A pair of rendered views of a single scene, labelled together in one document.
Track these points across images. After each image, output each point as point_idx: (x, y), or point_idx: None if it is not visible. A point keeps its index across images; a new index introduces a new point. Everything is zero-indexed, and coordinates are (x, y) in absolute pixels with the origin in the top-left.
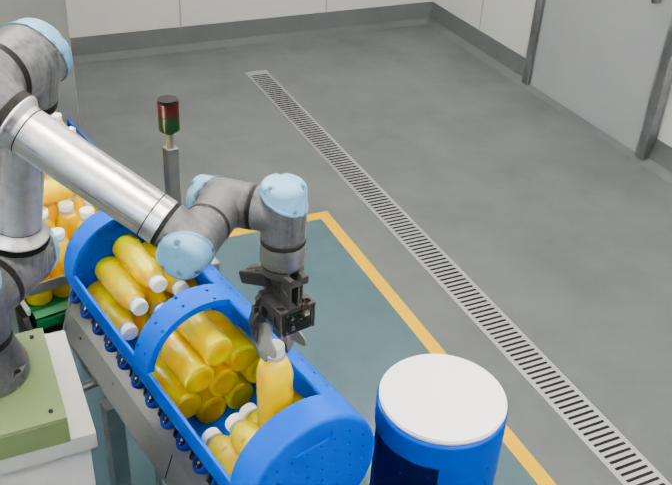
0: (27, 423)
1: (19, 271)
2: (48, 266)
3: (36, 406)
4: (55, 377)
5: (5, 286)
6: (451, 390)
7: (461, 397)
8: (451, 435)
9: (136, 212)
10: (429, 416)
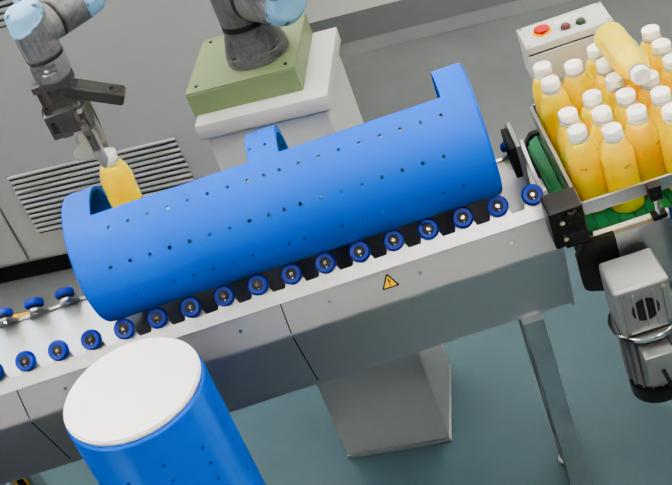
0: (193, 79)
1: None
2: (259, 14)
3: (206, 80)
4: (229, 82)
5: None
6: (130, 396)
7: (116, 401)
8: (83, 380)
9: None
10: (115, 369)
